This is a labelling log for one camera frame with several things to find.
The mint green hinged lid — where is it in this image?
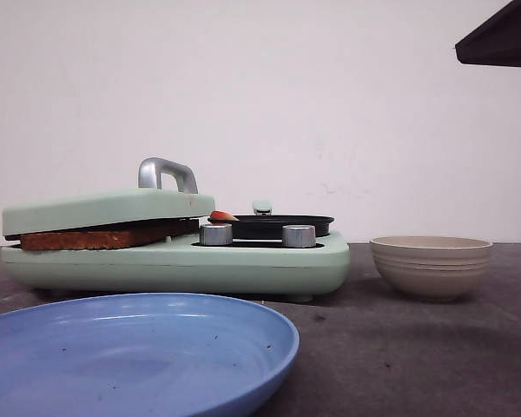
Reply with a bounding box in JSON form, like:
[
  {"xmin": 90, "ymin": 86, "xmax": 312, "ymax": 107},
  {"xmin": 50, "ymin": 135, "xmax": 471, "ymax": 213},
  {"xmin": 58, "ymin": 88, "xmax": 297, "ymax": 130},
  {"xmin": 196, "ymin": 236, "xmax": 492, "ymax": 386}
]
[{"xmin": 2, "ymin": 157, "xmax": 215, "ymax": 240}]

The beige ribbed bowl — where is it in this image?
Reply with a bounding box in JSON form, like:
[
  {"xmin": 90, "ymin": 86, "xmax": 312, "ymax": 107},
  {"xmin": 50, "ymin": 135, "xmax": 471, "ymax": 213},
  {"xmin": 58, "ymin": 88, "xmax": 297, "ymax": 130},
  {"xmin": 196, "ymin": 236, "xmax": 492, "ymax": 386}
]
[{"xmin": 370, "ymin": 235, "xmax": 493, "ymax": 301}]

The left silver control knob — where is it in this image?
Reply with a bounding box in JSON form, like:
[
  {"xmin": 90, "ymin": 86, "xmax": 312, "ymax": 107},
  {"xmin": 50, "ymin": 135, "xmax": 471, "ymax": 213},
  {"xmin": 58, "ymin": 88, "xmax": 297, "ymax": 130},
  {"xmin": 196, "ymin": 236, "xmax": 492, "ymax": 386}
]
[{"xmin": 199, "ymin": 223, "xmax": 233, "ymax": 247}]

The black frying pan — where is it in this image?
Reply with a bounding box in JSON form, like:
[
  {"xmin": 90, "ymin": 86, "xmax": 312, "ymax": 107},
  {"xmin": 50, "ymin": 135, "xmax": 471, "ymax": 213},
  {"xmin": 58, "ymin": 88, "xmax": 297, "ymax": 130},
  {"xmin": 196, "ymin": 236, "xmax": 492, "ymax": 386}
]
[{"xmin": 229, "ymin": 200, "xmax": 334, "ymax": 240}]

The mint green breakfast maker base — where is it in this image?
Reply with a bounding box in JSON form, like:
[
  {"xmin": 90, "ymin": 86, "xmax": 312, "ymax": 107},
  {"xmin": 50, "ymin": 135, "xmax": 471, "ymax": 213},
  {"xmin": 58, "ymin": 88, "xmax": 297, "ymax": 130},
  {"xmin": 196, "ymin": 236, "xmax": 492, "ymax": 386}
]
[{"xmin": 1, "ymin": 230, "xmax": 350, "ymax": 300}]

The right silver control knob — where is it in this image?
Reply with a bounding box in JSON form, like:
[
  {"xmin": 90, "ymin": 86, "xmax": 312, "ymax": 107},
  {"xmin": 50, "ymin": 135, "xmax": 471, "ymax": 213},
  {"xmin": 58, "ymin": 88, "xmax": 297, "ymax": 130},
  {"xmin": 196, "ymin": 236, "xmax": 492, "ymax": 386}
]
[{"xmin": 281, "ymin": 224, "xmax": 316, "ymax": 248}]

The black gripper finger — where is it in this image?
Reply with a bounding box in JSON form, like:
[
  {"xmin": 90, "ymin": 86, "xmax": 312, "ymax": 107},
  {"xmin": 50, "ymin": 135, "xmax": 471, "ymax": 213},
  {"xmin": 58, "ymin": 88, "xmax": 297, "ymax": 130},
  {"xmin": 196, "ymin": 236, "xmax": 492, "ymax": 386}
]
[{"xmin": 455, "ymin": 0, "xmax": 521, "ymax": 68}]

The blue plate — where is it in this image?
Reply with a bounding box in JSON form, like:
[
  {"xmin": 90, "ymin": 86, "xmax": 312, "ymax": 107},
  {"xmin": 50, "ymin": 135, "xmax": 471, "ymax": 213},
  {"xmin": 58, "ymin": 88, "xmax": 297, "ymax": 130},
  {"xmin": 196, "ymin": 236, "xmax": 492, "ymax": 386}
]
[{"xmin": 0, "ymin": 294, "xmax": 300, "ymax": 416}]

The pink cooked shrimp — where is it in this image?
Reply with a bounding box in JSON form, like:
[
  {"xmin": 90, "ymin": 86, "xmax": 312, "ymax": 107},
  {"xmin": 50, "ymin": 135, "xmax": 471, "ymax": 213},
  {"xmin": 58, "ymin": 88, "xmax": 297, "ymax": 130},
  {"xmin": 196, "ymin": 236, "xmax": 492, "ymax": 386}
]
[{"xmin": 208, "ymin": 210, "xmax": 239, "ymax": 223}]

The silver control knob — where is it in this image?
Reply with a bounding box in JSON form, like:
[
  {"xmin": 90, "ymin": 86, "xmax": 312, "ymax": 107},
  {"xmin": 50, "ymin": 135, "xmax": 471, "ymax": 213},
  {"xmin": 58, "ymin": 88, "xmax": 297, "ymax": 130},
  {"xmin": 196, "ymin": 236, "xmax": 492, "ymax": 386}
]
[
  {"xmin": 281, "ymin": 224, "xmax": 316, "ymax": 248},
  {"xmin": 199, "ymin": 223, "xmax": 233, "ymax": 247}
]

